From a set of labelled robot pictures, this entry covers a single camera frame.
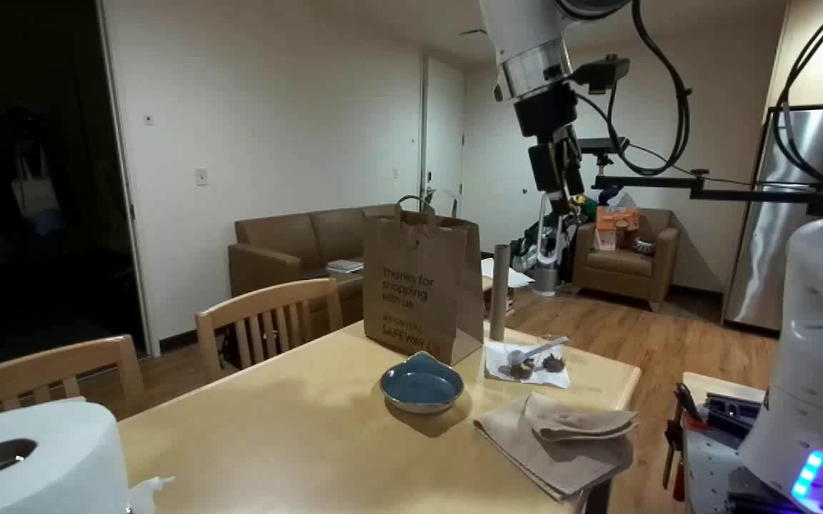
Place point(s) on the orange package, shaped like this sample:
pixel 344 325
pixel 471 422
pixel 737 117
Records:
pixel 615 230

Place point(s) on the dark teal plate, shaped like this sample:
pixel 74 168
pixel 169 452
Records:
pixel 421 385

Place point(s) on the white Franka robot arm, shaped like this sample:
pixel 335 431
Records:
pixel 528 30

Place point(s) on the cardboard tube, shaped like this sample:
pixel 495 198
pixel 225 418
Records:
pixel 502 294

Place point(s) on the white door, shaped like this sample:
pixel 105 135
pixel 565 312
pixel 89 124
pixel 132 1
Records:
pixel 441 133

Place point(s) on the beige cloth towel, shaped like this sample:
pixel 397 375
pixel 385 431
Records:
pixel 565 445

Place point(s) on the white hanging tote bag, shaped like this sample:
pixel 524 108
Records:
pixel 35 195

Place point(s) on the white coffee table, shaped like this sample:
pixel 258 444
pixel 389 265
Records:
pixel 507 274

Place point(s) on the red black clamp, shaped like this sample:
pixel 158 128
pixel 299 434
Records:
pixel 679 430

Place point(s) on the white paper towel roll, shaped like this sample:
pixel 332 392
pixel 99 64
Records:
pixel 58 457

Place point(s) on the brown armchair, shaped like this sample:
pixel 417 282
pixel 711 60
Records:
pixel 629 272

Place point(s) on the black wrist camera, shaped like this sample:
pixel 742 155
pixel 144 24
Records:
pixel 601 73

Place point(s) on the stainless steel refrigerator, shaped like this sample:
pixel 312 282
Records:
pixel 792 217

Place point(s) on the wooden slat chair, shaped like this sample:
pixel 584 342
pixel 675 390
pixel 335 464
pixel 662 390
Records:
pixel 42 367
pixel 271 318

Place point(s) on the brown food piece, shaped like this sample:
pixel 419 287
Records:
pixel 552 364
pixel 518 367

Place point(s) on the white item on sofa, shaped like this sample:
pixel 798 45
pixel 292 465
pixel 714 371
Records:
pixel 344 265

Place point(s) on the robot mounting stand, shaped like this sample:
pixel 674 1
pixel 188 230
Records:
pixel 722 457

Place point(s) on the white paper napkin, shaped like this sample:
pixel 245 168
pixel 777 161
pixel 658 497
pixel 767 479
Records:
pixel 537 377

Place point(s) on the brown paper bag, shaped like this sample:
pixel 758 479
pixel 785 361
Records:
pixel 421 287

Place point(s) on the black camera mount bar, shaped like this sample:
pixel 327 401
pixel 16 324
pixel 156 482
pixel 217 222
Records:
pixel 715 188

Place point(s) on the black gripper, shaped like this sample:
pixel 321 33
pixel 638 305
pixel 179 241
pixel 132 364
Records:
pixel 551 108

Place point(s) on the metal spoon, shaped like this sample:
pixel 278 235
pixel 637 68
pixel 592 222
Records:
pixel 534 352

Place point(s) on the brown sofa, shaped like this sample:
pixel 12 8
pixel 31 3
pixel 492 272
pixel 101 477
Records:
pixel 288 242

